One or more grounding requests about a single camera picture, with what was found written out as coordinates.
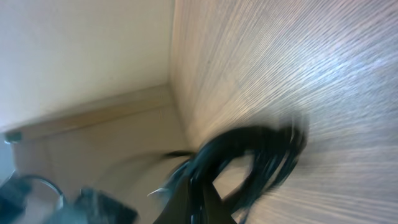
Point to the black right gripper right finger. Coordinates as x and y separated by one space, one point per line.
213 211

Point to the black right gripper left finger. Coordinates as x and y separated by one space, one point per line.
178 209

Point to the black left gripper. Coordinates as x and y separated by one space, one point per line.
93 207

